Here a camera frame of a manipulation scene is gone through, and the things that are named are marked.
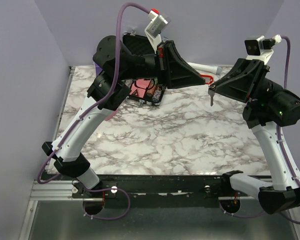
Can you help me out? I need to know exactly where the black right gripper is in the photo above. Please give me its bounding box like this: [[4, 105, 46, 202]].
[[208, 58, 284, 103]]

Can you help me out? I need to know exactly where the white cylindrical tube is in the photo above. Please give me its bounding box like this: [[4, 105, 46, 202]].
[[187, 62, 223, 75]]

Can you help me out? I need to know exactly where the purple wedge block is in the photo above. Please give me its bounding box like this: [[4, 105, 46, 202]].
[[94, 63, 102, 76]]

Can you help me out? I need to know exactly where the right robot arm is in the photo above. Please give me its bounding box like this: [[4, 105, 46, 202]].
[[208, 58, 300, 214]]

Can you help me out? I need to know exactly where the silver key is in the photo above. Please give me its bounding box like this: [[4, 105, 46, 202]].
[[208, 84, 216, 107]]

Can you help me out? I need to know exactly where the black poker chip case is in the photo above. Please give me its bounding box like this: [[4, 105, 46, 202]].
[[122, 32, 165, 107]]

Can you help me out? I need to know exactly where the pink plastic box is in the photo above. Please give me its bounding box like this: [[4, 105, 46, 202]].
[[105, 109, 118, 121]]

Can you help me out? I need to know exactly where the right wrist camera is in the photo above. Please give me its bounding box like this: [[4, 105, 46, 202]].
[[244, 34, 282, 64]]

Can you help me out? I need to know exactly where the pink card deck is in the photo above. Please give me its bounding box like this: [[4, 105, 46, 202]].
[[130, 78, 153, 98]]

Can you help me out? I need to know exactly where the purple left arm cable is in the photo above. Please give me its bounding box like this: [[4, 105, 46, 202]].
[[36, 2, 153, 186]]

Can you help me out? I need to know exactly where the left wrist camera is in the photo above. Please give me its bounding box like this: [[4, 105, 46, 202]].
[[144, 8, 171, 52]]

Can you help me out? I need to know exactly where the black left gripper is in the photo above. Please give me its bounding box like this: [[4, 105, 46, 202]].
[[116, 39, 206, 89]]

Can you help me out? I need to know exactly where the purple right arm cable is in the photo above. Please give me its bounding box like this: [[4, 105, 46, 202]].
[[274, 35, 300, 223]]

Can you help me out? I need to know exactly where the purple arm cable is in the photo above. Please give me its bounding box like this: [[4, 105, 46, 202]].
[[36, 2, 153, 186], [274, 35, 300, 223]]

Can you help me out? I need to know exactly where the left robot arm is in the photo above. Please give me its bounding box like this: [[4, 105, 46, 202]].
[[42, 35, 206, 198]]

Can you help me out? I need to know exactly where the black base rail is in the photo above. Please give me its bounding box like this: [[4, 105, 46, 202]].
[[72, 174, 248, 209]]

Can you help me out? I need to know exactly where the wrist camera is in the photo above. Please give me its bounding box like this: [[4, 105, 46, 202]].
[[244, 34, 282, 64], [144, 8, 171, 52]]

